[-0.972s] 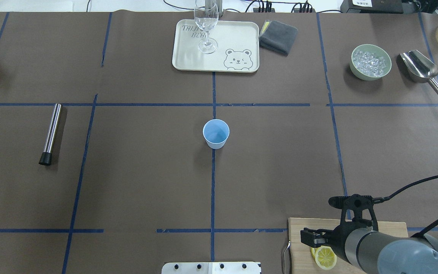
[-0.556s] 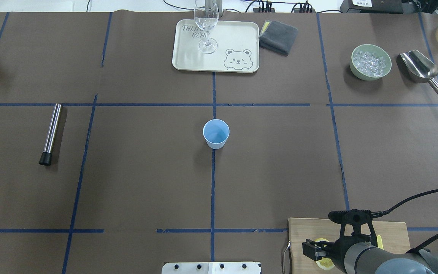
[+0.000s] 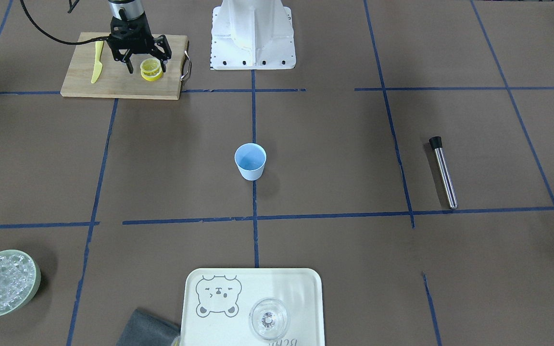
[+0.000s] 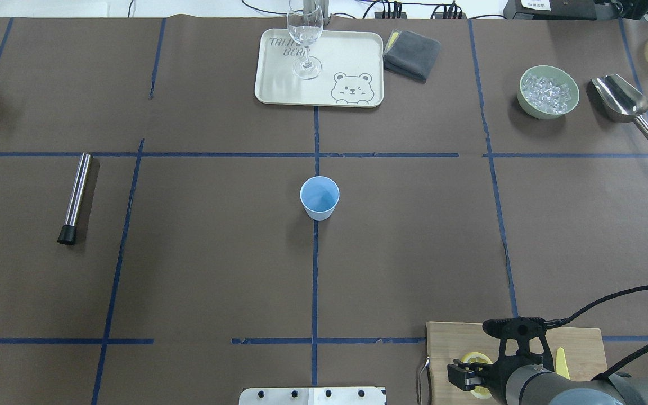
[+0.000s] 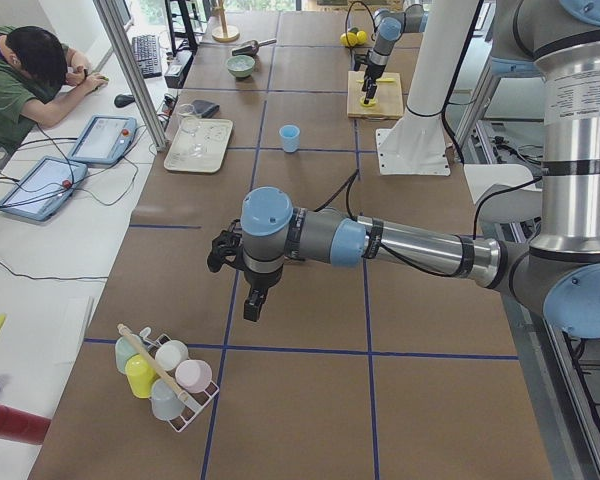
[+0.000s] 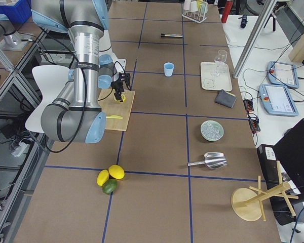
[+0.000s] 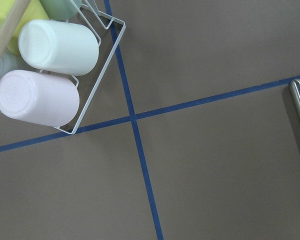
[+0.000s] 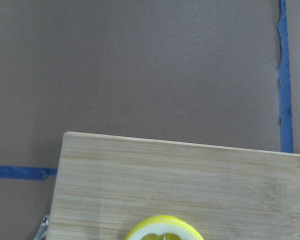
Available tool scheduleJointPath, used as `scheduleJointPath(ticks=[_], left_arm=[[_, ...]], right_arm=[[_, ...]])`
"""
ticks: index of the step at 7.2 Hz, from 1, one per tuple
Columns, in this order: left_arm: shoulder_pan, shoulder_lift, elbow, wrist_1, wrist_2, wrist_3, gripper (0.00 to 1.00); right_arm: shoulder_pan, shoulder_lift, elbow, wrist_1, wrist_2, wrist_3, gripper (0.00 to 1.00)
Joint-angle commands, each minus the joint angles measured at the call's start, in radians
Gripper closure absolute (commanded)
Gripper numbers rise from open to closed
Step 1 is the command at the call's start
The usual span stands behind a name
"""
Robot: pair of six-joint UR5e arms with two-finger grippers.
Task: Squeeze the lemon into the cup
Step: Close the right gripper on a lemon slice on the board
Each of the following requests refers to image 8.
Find wooden cutting board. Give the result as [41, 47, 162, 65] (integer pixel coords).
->
[47, 131, 300, 240]

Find metal board handle loop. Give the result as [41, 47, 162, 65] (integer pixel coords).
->
[34, 214, 50, 240]

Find yellow lemon slice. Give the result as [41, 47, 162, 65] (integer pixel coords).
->
[125, 215, 204, 240]

